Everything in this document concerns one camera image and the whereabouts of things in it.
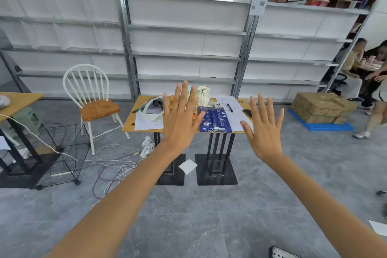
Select black wire basket cart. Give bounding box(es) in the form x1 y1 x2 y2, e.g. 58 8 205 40
31 123 92 191

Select blue plastic packet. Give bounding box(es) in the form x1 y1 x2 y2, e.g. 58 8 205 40
198 107 233 134

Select wooden table with black base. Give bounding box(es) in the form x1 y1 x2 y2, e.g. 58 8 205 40
122 95 198 186
194 97 255 186

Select paper sheet under headset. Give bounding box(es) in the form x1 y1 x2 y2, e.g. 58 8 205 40
134 110 165 131

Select person's left hand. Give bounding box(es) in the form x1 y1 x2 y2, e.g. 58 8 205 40
159 81 206 154

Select white power strip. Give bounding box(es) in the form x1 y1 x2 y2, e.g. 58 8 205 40
139 135 155 159

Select white headset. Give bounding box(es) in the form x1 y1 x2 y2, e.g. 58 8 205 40
137 96 165 122

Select black office chair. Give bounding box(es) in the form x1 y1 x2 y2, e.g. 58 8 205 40
327 73 348 96

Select wooden table with black legs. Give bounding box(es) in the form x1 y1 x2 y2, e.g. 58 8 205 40
0 92 62 189

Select stack of cardboard boxes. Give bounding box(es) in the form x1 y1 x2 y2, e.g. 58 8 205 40
290 92 358 125

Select long white cable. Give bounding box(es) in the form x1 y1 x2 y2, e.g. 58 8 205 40
0 114 143 177

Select metal shelving unit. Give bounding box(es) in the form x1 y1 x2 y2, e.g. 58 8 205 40
0 0 135 102
114 0 254 100
234 0 379 105

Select white paper sheets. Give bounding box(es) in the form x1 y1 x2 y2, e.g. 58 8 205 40
215 95 254 133

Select blue plastic pallet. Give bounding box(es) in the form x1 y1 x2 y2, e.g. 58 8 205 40
287 109 354 132

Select person's left forearm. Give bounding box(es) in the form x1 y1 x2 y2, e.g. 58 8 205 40
45 141 191 258

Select white paper label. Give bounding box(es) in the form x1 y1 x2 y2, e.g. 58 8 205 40
249 0 270 16

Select person's right forearm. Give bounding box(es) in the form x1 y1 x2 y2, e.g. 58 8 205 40
257 153 387 258

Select white chair with wooden seat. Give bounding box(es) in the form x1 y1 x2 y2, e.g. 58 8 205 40
62 64 131 156

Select white square paper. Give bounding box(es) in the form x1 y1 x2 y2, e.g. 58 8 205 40
178 159 198 175

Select person's right hand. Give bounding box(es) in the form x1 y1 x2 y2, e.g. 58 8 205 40
240 94 285 164

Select orange packet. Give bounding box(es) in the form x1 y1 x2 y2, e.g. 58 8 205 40
169 95 201 111

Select white paper sheet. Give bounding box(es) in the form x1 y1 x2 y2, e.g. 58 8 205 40
368 220 387 237

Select tangle of cables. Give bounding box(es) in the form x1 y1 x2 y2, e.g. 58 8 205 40
90 142 153 210

